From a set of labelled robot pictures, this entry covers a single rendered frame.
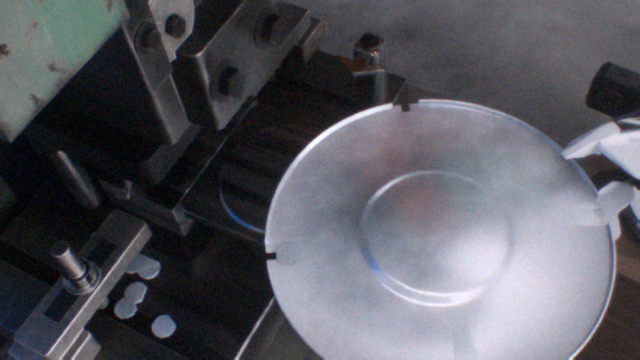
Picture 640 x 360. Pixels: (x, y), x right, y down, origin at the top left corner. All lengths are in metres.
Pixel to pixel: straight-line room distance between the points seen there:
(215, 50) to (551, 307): 0.32
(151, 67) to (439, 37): 1.50
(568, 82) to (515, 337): 1.30
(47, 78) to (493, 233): 0.39
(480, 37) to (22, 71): 1.63
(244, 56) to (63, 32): 0.21
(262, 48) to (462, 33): 1.38
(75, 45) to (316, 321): 0.30
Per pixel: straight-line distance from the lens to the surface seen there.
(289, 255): 0.61
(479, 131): 0.68
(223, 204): 0.65
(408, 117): 0.69
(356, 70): 0.73
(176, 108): 0.55
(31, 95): 0.37
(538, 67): 1.85
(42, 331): 0.68
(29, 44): 0.36
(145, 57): 0.44
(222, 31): 0.51
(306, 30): 0.85
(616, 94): 0.75
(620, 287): 1.16
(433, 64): 1.83
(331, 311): 0.58
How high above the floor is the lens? 1.31
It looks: 54 degrees down
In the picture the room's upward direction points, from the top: 10 degrees counter-clockwise
